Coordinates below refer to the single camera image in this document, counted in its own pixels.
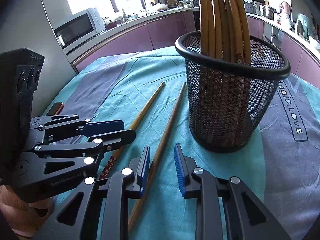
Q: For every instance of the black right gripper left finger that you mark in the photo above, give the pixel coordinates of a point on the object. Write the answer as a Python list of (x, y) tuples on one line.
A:
[(140, 167)]

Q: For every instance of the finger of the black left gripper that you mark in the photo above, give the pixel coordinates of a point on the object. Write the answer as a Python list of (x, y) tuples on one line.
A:
[(96, 128), (114, 140)]

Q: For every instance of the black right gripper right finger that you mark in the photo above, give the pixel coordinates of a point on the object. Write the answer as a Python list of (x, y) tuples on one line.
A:
[(188, 174)]

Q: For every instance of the purple kitchen cabinets left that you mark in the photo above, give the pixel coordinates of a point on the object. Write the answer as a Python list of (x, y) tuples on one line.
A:
[(145, 34)]

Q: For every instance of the purple kitchen cabinets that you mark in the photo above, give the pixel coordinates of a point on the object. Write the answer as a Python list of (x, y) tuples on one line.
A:
[(302, 56), (145, 34)]

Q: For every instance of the purple kitchen cabinets right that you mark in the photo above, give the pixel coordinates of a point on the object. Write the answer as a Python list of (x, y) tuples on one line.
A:
[(302, 56)]

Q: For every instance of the left hand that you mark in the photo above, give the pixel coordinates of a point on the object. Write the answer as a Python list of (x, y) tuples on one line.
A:
[(25, 219)]

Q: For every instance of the bamboo chopstick on cloth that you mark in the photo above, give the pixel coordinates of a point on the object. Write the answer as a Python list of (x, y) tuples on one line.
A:
[(237, 29), (116, 153), (245, 32), (234, 17)]

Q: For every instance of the dark phone on table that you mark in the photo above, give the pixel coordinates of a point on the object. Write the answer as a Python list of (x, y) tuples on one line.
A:
[(55, 109)]

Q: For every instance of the teal and grey tablecloth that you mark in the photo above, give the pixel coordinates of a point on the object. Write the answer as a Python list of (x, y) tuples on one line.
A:
[(280, 164)]

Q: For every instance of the black mesh utensil holder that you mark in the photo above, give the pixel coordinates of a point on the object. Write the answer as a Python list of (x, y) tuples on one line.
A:
[(228, 100)]

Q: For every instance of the white microwave oven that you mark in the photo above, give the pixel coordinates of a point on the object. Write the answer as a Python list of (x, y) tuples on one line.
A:
[(77, 29)]

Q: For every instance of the black built-in oven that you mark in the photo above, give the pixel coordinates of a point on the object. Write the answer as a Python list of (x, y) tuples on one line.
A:
[(196, 13)]

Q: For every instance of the teal kettle on counter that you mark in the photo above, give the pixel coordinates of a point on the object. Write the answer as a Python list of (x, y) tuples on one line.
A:
[(304, 27)]

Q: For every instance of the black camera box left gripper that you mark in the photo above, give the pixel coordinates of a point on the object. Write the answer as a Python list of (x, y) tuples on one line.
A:
[(20, 73)]

